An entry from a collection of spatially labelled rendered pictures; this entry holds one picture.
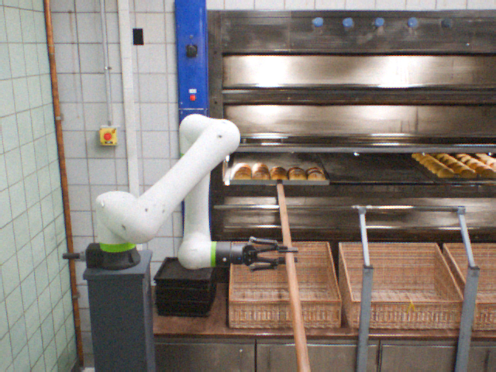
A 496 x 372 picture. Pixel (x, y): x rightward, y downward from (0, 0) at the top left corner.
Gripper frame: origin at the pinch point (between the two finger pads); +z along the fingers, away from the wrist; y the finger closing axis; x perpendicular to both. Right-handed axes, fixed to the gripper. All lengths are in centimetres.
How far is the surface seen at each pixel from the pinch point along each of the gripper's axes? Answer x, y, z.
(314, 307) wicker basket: -54, 50, 17
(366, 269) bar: -44, 25, 39
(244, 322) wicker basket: -54, 58, -17
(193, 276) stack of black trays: -71, 42, -44
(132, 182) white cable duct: -103, 1, -80
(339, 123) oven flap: -104, -32, 33
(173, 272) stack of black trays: -75, 42, -55
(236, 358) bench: -50, 76, -21
